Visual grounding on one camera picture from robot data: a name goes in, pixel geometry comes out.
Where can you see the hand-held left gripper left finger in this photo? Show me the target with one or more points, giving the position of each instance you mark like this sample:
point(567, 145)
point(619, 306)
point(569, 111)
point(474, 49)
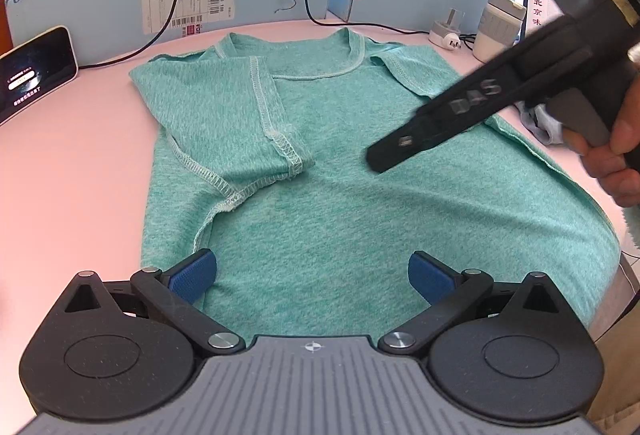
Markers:
point(192, 276)

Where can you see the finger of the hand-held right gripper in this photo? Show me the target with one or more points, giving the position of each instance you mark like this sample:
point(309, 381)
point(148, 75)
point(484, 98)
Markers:
point(400, 147)

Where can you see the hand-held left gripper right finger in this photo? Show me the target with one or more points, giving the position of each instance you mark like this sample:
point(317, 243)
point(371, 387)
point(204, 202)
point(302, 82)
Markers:
point(431, 276)

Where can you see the green t-shirt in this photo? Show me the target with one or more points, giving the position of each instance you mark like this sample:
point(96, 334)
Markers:
point(325, 195)

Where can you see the person's right hand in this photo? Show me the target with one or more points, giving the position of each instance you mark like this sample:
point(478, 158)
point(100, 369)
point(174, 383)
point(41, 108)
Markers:
point(625, 165)

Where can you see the white and grey tumbler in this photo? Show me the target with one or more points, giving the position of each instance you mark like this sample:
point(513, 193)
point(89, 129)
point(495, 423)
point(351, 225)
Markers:
point(495, 30)

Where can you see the white plug-in adapter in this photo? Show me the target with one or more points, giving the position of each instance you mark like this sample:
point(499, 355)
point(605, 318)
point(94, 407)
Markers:
point(445, 35)

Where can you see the person's beige clothing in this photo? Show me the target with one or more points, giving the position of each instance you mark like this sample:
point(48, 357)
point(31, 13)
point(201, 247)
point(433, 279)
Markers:
point(617, 380)

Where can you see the smartphone in white case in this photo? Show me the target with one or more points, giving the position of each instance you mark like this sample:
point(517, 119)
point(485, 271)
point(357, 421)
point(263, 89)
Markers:
point(35, 75)

